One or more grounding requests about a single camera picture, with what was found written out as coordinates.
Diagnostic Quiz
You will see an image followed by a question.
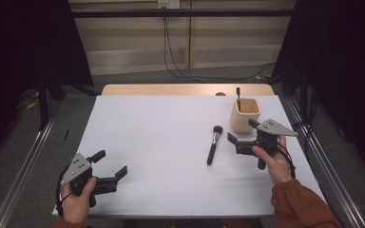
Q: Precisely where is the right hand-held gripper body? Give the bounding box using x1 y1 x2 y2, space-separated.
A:
235 118 298 171

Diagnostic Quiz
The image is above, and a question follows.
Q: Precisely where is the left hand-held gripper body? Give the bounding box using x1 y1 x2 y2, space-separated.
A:
59 153 120 209

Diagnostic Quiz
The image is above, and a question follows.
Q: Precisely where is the beige wooden brush holder cup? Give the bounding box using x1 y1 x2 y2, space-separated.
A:
229 97 262 134

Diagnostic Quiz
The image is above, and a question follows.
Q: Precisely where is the large black makeup brush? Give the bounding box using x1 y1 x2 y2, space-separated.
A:
206 124 224 166

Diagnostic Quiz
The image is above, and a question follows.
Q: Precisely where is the thin black square-head brush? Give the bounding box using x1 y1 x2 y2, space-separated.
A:
235 86 242 112

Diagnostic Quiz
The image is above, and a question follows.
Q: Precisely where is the person's left hand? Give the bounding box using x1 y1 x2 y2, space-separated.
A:
60 177 99 225

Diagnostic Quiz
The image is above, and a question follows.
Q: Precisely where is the person's right hand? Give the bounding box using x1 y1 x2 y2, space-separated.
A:
251 135 295 186

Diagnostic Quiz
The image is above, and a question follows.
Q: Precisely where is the white table mat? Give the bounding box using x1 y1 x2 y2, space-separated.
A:
51 94 326 219

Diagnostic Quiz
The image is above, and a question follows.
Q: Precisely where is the black metal stand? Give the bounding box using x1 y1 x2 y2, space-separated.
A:
37 73 50 131
298 68 310 124

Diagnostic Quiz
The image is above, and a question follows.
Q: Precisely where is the light wooden table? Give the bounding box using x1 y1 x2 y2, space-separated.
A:
101 83 276 97

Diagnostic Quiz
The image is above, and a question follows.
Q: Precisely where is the dark curtain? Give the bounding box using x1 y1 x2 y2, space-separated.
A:
0 0 95 167
270 0 365 182

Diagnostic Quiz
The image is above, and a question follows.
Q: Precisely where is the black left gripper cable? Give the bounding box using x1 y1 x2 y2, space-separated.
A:
55 163 70 219

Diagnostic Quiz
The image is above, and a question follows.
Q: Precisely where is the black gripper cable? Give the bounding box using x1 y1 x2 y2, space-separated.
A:
277 143 298 181
55 163 70 219

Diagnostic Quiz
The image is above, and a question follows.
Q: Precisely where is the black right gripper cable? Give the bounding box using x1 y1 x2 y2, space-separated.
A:
277 143 298 181

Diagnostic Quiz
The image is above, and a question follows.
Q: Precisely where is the black cable bundle by rail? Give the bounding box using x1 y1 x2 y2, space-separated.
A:
293 94 318 154

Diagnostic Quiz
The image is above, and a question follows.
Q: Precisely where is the metal floor rail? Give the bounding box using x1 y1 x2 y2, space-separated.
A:
0 104 65 228
284 96 365 228

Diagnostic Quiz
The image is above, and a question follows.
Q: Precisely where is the yellow floor cable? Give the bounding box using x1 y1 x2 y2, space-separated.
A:
26 90 41 110

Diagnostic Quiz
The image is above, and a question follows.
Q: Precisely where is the black floor cable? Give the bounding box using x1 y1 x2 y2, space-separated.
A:
163 7 278 82

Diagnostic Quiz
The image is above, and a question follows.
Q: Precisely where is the black horizontal frame bar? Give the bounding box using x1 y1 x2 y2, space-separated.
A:
70 9 297 19

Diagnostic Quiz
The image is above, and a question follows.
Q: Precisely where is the white wall outlet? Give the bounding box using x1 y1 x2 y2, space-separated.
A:
157 0 181 10

